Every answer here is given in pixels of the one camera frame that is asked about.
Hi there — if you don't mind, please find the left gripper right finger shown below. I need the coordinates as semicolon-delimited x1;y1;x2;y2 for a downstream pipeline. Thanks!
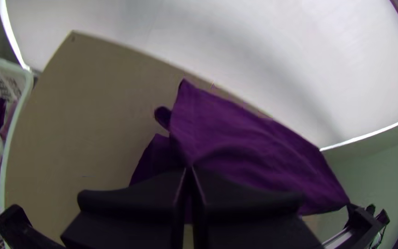
190;166;324;249

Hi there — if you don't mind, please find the black t-shirt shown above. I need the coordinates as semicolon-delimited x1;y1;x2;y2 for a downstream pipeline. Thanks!
129;78;351;217

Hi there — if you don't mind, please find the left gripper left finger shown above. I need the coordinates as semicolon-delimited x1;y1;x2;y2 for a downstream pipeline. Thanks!
60;167;188;249

